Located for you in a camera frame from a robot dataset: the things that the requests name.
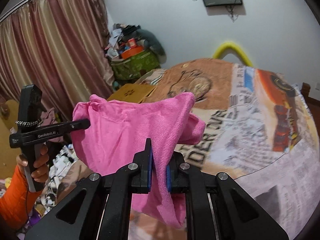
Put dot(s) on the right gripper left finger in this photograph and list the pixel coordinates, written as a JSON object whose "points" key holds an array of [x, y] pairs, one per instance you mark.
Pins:
{"points": [[98, 207]]}

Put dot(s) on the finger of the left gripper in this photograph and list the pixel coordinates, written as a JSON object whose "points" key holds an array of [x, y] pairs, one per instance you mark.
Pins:
{"points": [[74, 125]]}

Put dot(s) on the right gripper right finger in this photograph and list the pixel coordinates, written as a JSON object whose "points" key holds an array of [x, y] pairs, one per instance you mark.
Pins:
{"points": [[217, 207]]}

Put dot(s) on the pink knit cardigan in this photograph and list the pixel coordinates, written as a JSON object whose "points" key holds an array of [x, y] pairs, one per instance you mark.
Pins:
{"points": [[120, 129]]}

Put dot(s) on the orange left sleeve forearm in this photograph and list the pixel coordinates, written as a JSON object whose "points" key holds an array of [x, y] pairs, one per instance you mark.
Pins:
{"points": [[17, 202]]}

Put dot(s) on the left hand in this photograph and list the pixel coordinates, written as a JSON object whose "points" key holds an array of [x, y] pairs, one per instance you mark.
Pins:
{"points": [[41, 173]]}

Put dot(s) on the green storage bag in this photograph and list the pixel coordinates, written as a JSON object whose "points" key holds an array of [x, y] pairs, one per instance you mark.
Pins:
{"points": [[136, 66]]}

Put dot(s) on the striped pink beige curtain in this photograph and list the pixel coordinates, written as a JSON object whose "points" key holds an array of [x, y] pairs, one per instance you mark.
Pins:
{"points": [[57, 45]]}

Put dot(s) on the printed newspaper pattern bedspread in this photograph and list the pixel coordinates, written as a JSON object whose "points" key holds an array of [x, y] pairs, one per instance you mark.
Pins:
{"points": [[258, 130]]}

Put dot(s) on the orange box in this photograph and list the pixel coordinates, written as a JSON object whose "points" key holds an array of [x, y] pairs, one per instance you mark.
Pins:
{"points": [[132, 52]]}

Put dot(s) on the dark grey plush toy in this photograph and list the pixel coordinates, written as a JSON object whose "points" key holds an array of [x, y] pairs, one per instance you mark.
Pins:
{"points": [[152, 43]]}

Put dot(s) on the brown wooden door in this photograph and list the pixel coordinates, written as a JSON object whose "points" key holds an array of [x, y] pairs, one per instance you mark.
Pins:
{"points": [[312, 103]]}

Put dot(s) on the yellow curved tube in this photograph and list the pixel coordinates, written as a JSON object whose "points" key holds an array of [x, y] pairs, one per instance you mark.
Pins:
{"points": [[226, 46]]}

